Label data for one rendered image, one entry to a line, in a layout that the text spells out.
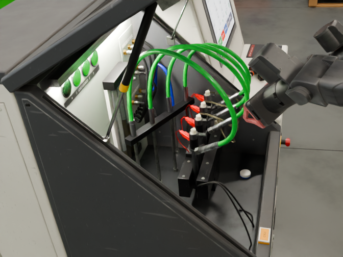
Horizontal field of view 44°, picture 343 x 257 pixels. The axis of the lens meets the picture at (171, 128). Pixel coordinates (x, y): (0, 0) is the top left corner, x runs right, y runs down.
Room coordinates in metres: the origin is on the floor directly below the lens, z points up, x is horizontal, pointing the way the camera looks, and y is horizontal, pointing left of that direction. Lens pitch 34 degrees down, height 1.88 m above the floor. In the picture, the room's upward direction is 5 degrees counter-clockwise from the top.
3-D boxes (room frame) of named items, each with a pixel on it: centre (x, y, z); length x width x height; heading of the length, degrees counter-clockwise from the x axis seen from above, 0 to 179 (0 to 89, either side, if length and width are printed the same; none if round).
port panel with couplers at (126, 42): (1.39, 0.11, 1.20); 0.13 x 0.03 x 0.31; 162
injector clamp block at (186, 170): (1.20, -0.10, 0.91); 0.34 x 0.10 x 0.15; 162
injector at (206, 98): (1.31, -0.15, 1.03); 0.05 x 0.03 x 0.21; 72
